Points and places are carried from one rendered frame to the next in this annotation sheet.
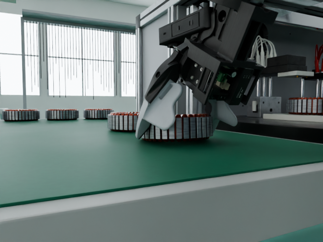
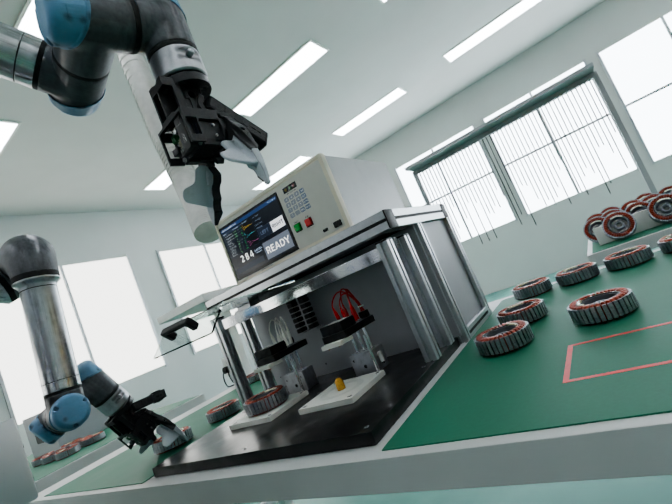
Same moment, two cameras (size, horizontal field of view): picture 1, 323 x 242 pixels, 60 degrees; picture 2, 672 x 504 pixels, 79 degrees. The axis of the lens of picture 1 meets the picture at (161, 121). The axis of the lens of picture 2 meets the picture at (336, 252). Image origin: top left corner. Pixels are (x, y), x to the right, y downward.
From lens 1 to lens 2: 146 cm
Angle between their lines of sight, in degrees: 59
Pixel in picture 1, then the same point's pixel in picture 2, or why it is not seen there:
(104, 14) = (559, 54)
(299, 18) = (275, 301)
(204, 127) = (159, 448)
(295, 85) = (380, 320)
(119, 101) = (654, 172)
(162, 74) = not seen: hidden behind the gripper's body
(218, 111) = (172, 434)
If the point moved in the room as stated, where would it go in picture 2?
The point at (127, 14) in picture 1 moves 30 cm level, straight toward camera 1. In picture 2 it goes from (601, 24) to (593, 22)
